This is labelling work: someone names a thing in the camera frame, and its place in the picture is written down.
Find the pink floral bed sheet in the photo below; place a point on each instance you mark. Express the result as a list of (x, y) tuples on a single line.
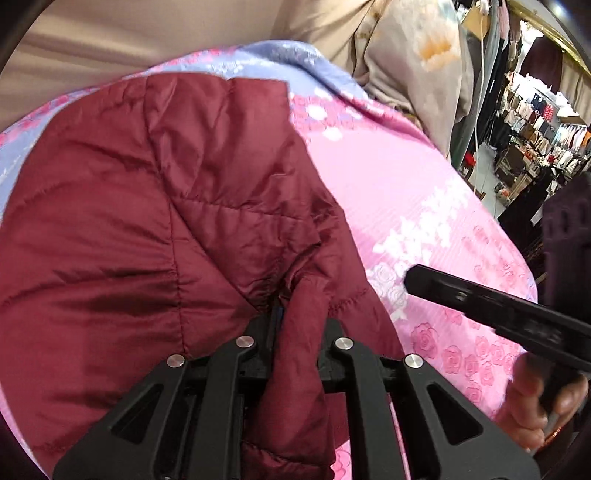
[(403, 202)]

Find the person's right hand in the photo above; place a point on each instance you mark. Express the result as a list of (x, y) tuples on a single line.
[(521, 415)]

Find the maroon quilted puffer jacket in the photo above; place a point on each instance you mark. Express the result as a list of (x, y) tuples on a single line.
[(159, 216)]

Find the beige curtain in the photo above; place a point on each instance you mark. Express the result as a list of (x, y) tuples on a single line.
[(78, 44)]

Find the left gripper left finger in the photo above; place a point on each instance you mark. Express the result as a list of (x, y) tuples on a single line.
[(184, 419)]

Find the clothes rack in background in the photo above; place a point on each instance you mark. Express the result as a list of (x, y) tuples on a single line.
[(544, 103)]

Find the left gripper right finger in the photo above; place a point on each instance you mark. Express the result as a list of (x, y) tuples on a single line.
[(407, 421)]

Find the beige floral blanket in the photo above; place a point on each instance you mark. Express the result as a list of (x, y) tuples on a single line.
[(413, 56)]

